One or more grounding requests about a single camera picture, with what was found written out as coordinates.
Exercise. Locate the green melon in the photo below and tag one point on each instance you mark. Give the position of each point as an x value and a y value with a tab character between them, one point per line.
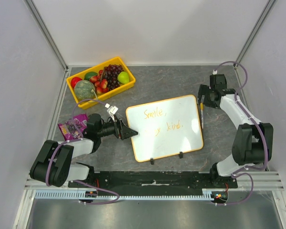
84	90

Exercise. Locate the green pear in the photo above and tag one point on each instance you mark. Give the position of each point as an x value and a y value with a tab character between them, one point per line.
123	77

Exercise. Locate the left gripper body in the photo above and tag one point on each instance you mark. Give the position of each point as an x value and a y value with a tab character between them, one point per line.
117	130

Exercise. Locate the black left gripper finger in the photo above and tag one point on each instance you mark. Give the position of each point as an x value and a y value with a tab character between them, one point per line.
128	133
125	127

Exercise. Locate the cable duct rail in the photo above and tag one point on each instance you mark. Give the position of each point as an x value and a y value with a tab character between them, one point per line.
83	194

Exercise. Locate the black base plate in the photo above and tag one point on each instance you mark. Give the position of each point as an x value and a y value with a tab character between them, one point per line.
156	182

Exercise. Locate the red apple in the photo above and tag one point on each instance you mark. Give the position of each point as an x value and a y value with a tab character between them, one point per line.
74	81

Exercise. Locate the whiteboard with yellow frame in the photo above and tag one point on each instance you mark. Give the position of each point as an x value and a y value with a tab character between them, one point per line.
165	128

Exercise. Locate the green lime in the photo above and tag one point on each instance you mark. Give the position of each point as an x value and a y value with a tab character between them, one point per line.
89	75

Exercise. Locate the purple grape bunch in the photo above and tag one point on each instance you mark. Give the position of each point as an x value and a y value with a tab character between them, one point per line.
110	73

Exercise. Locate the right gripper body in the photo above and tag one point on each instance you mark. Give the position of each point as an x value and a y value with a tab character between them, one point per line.
203	94

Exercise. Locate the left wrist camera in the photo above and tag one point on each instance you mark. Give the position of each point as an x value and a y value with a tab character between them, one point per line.
111	110

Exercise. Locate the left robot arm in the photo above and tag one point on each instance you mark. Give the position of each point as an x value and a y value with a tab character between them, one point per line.
53	164

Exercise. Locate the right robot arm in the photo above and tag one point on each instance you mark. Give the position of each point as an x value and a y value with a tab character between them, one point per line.
252	146

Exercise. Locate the purple snack bag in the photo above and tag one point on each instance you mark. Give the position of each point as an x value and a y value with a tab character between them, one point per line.
71	129

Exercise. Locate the white marker with yellow cap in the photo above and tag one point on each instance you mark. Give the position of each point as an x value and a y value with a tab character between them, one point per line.
202	115

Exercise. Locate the red cherries cluster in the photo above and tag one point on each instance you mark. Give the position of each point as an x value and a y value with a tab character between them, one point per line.
100	83

